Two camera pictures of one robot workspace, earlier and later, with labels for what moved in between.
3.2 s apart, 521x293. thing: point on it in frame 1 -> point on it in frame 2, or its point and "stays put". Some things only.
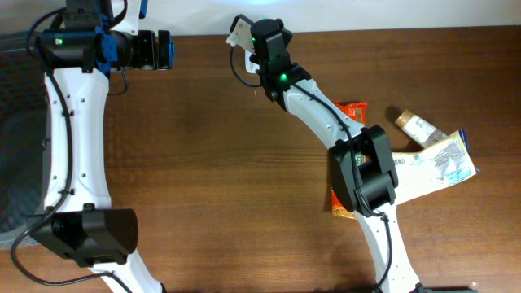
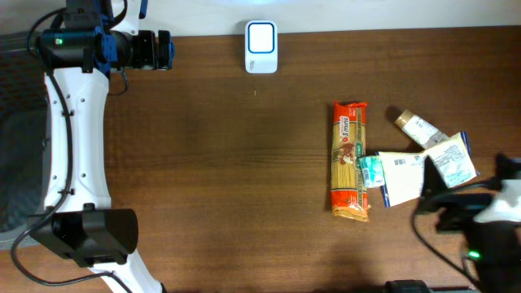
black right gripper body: (264, 72) -> (457, 210)
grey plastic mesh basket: (23, 116) stays put
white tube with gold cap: (420, 130) stays put
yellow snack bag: (439, 165) stays put
